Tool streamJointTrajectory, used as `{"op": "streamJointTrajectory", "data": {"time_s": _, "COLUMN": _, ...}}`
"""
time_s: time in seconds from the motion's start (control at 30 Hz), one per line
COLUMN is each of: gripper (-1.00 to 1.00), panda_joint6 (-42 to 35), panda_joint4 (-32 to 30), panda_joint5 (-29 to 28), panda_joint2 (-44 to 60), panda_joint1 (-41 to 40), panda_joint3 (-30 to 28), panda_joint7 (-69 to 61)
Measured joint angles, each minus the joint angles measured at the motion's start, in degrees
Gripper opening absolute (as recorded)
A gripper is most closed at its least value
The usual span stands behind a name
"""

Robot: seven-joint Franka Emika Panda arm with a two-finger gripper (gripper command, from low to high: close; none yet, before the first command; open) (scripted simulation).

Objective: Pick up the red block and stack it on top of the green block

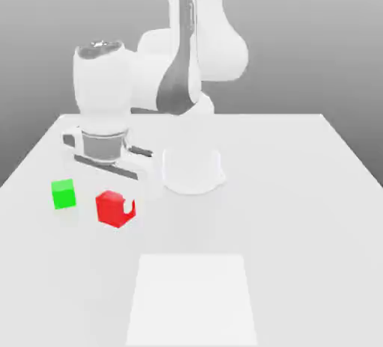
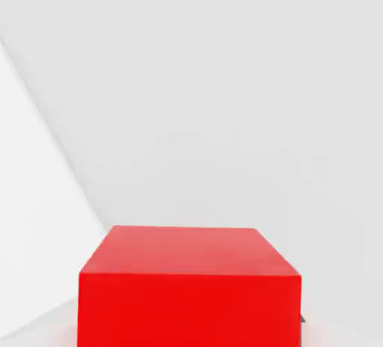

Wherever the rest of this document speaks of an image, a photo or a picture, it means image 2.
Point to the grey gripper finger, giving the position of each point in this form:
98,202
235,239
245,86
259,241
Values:
302,319

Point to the small red cube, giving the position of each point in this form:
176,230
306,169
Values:
189,305

